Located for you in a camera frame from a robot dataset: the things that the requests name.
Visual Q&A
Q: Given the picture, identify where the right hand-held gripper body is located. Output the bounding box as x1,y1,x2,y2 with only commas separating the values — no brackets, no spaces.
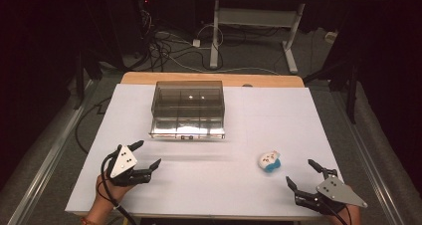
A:
294,175,369,216

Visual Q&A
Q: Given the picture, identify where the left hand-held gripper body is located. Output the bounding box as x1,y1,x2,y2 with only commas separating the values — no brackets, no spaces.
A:
105,144,152,187

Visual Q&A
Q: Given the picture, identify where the white and blue plush toy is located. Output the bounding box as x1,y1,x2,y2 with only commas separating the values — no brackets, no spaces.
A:
258,149,283,173

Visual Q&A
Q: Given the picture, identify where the clear plastic drawer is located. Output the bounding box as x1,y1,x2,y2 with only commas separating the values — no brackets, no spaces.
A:
148,116,227,141

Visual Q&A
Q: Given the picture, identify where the smoky transparent drawer box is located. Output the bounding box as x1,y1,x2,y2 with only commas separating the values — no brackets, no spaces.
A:
150,80,227,126

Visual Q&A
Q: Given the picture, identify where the person's right hand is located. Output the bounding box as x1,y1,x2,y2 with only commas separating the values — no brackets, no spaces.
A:
326,203,361,225

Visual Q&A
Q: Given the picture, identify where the person's left hand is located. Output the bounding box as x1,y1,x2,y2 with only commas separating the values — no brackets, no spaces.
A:
95,171,134,209

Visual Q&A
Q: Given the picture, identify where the white table cover sheet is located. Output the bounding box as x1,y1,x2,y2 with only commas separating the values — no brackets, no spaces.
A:
65,83,344,219

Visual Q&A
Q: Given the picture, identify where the black metal stand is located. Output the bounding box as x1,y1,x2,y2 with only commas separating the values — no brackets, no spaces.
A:
303,50,362,125
73,49,105,111

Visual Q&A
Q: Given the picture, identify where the wooden table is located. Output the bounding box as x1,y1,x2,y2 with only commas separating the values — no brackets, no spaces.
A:
119,71,306,89

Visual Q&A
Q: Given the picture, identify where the white-legged desk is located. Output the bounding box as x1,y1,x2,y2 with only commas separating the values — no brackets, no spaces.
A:
198,0,350,75

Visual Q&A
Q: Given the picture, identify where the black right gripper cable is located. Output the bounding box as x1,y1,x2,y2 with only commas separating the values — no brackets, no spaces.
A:
325,205,352,225

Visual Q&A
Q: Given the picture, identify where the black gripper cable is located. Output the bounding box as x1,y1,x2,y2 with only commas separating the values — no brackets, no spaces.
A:
325,205,352,225
100,150,138,225

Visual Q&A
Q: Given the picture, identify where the aluminium floor rail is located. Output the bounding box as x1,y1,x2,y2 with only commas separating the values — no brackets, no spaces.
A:
331,91,406,225
6,80,97,225

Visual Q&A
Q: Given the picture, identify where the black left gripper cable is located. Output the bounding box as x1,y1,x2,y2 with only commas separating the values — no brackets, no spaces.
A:
100,150,138,225

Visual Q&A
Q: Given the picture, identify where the black floor cable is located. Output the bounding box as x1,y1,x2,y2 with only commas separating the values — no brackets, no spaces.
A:
74,97,112,155

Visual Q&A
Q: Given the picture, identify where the tangle of black cables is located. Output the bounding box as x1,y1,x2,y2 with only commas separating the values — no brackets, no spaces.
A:
137,7,223,72

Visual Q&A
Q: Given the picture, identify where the white floor cable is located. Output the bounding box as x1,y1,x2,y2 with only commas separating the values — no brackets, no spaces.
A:
155,24,282,76

